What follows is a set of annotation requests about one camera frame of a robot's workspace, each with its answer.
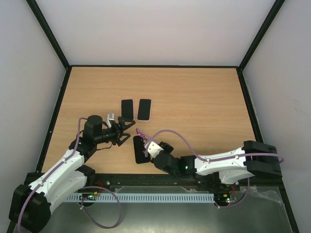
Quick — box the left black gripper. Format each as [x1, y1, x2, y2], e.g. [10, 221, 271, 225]
[95, 116, 135, 146]

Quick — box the black phone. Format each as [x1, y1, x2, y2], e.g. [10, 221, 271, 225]
[121, 99, 135, 121]
[137, 99, 152, 121]

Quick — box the purple phone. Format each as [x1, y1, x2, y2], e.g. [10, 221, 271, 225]
[136, 128, 152, 158]

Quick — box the pink phone case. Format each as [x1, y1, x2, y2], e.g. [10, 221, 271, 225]
[120, 99, 136, 122]
[136, 98, 153, 122]

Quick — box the black phone case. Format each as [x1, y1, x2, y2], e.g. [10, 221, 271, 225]
[133, 136, 152, 164]

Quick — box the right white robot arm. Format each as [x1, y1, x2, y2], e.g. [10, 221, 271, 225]
[145, 141, 283, 190]

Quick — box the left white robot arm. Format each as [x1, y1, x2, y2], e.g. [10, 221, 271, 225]
[9, 114, 135, 233]

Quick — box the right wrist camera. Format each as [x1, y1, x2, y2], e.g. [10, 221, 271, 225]
[144, 141, 164, 158]

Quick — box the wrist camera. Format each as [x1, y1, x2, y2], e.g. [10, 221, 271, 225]
[144, 141, 164, 158]
[106, 113, 116, 128]

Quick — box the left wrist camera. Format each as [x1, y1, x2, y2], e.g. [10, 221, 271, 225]
[106, 113, 116, 128]

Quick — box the black aluminium frame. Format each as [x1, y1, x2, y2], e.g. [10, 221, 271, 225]
[0, 0, 311, 233]

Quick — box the white slotted cable duct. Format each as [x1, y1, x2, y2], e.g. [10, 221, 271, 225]
[64, 193, 214, 203]

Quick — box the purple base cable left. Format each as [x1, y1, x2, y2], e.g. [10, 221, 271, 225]
[79, 186, 122, 229]

